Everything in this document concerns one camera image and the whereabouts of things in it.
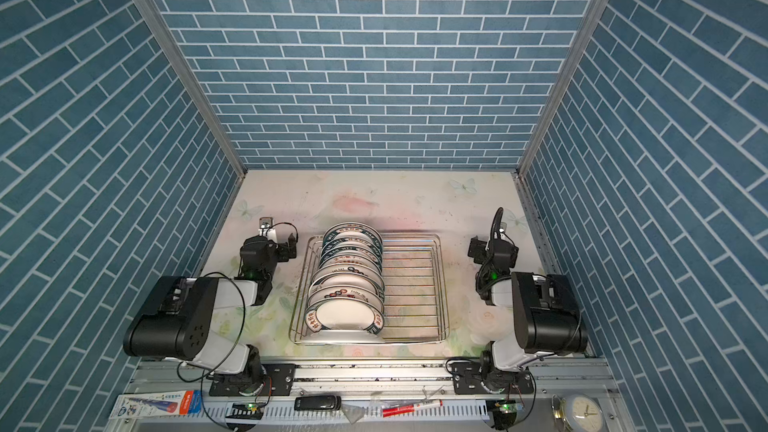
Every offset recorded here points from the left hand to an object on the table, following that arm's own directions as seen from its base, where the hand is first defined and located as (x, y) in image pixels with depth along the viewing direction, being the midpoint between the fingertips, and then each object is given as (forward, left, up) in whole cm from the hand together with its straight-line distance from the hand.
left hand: (277, 233), depth 94 cm
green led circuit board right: (-47, -63, -7) cm, 79 cm away
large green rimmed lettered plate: (-20, -26, +9) cm, 34 cm away
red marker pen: (-46, -37, -5) cm, 60 cm away
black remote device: (-44, -19, -3) cm, 49 cm away
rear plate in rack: (-4, -25, +10) cm, 27 cm away
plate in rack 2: (-12, -25, +8) cm, 29 cm away
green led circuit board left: (-45, -1, -10) cm, 46 cm away
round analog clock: (-48, -80, -1) cm, 93 cm away
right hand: (-2, -69, +1) cm, 69 cm away
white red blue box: (-44, +19, -6) cm, 48 cm away
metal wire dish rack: (-21, -43, -6) cm, 49 cm away
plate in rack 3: (-9, -25, +9) cm, 28 cm away
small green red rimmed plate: (-27, -24, +5) cm, 37 cm away
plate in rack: (-17, -25, +10) cm, 32 cm away
